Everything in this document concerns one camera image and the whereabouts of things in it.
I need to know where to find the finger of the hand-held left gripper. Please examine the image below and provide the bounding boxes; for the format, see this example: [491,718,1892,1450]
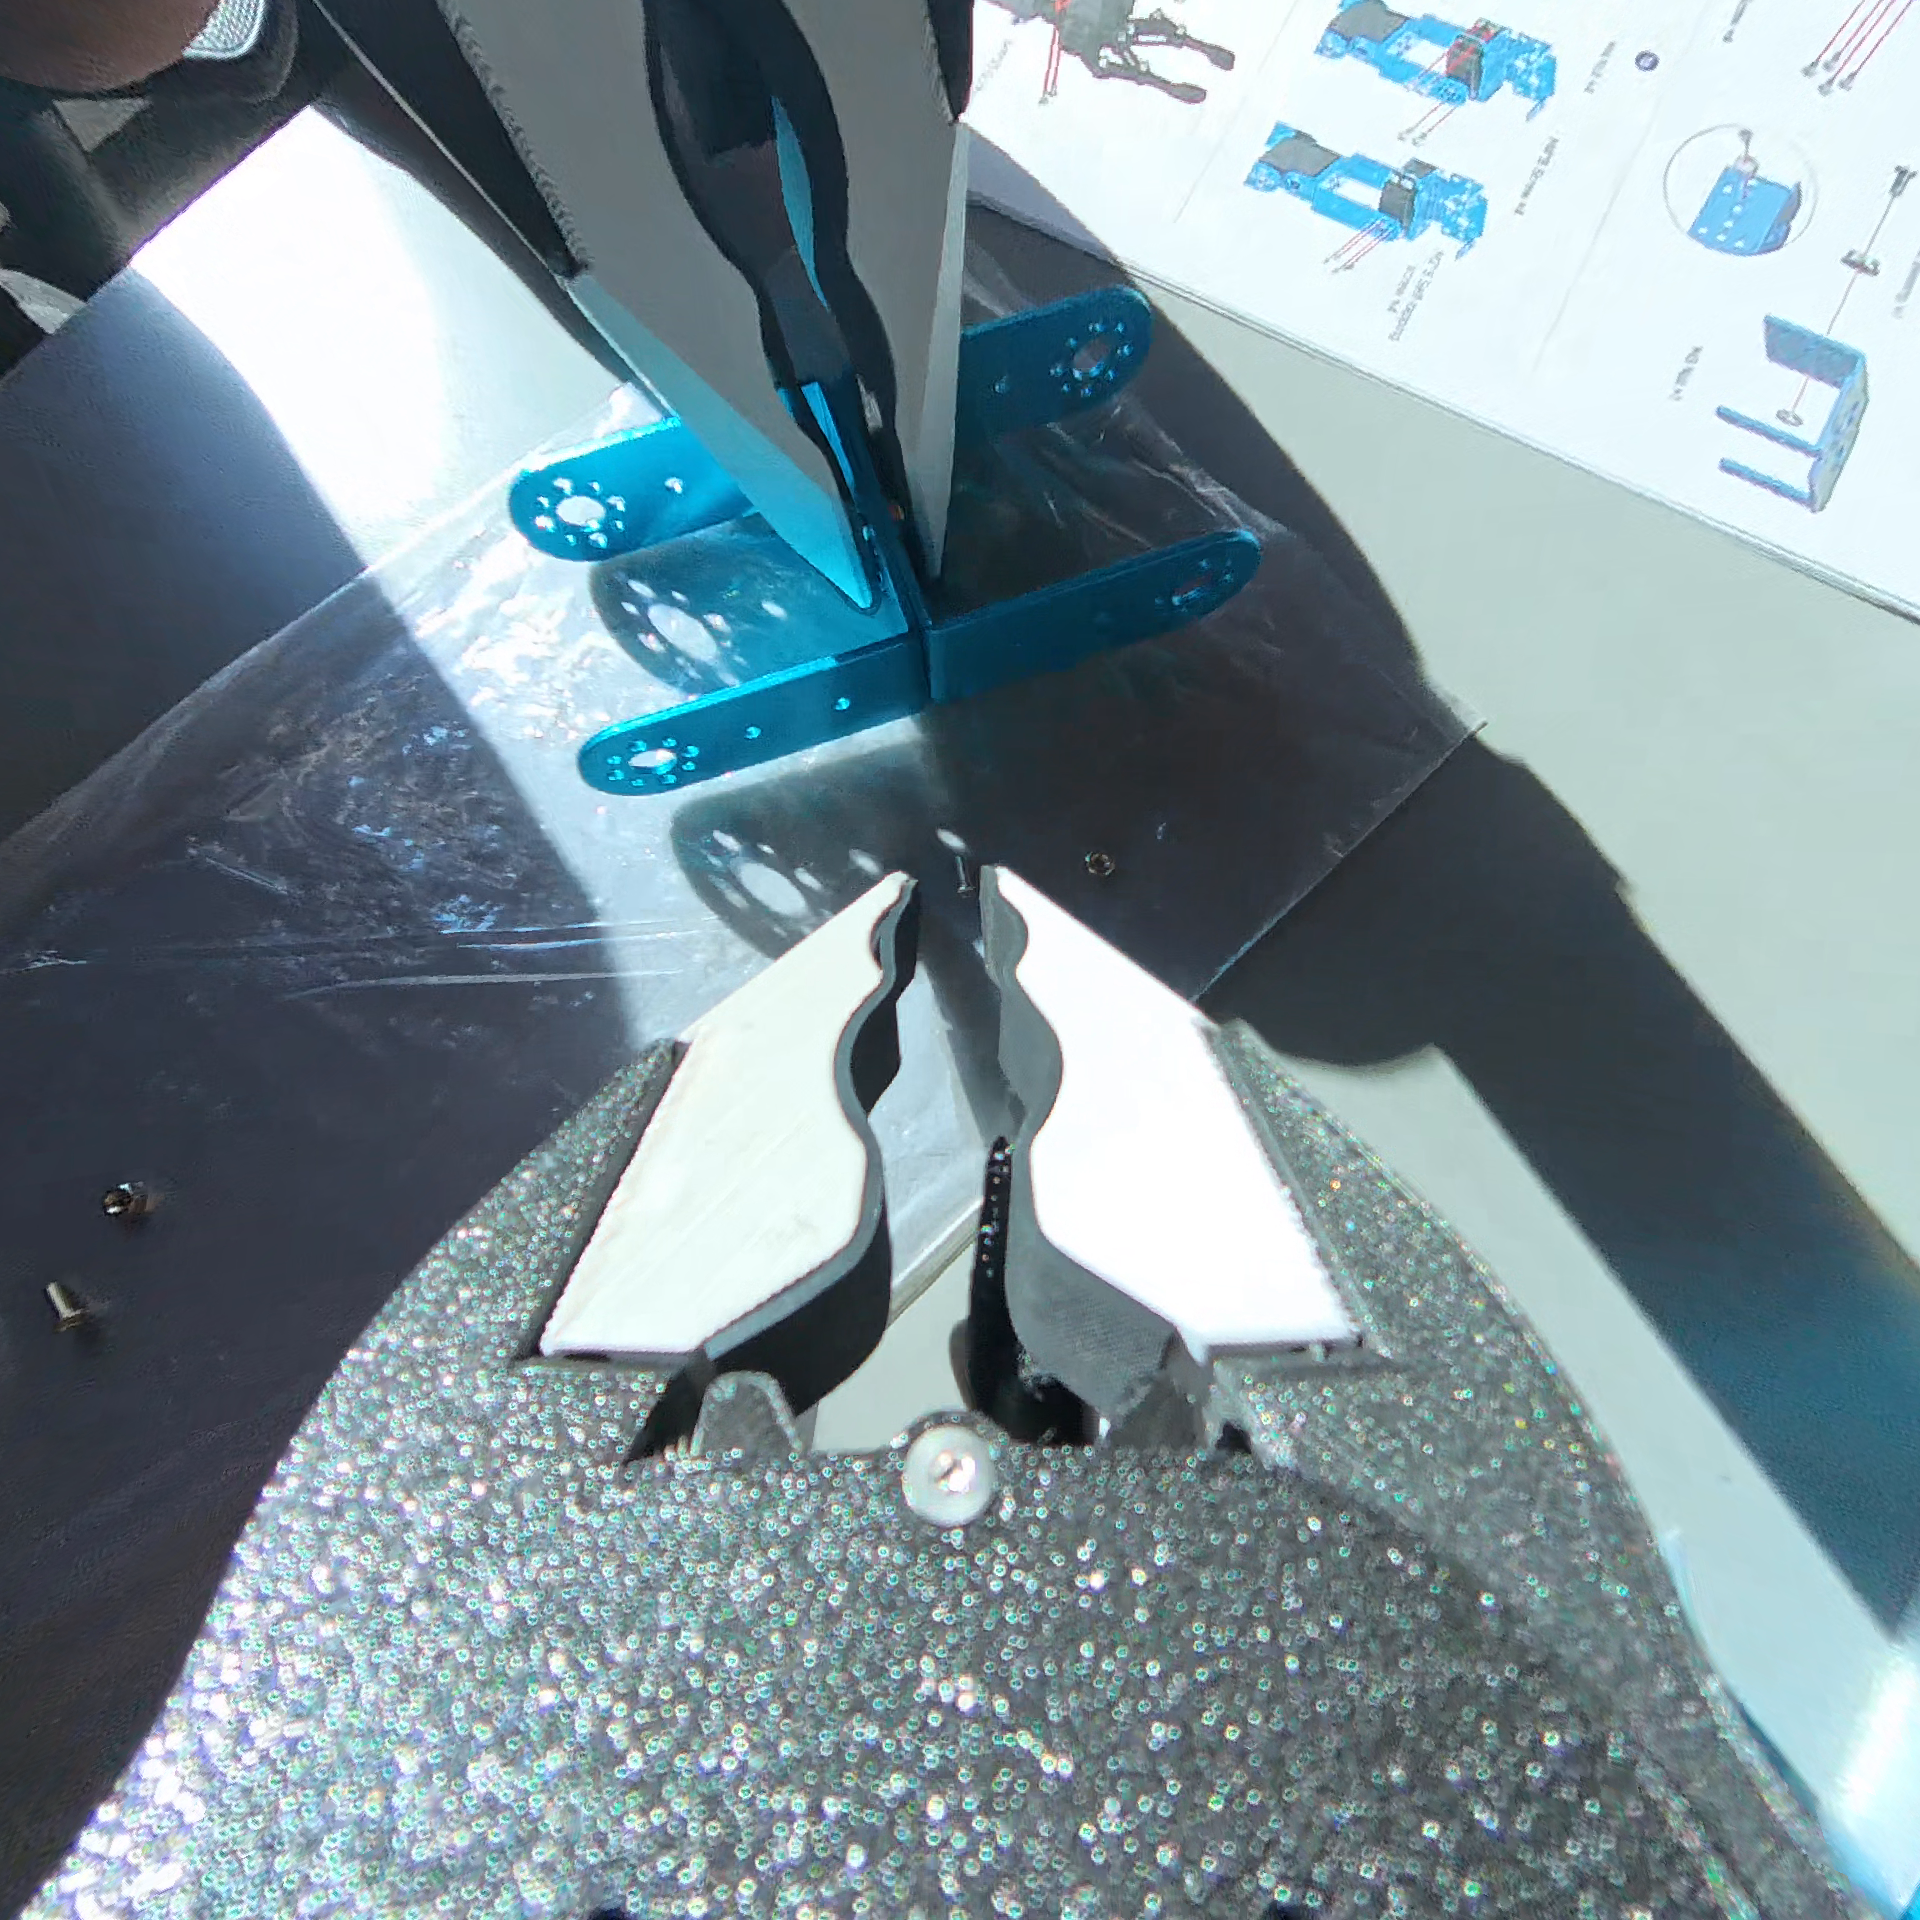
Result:
[437,0,906,619]
[786,0,980,582]

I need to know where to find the clear plastic bag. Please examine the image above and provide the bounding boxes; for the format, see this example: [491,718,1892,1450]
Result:
[0,303,1491,1328]

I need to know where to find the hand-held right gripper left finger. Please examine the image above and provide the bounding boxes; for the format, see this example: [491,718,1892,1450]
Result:
[541,872,921,1361]

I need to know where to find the printed instruction manual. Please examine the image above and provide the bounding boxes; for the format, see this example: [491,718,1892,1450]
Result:
[960,0,1920,619]

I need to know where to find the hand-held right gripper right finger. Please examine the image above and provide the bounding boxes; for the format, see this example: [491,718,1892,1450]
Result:
[983,865,1370,1355]

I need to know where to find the blue metal bracket assembly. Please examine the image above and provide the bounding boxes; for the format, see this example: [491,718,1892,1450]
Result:
[505,286,1271,801]

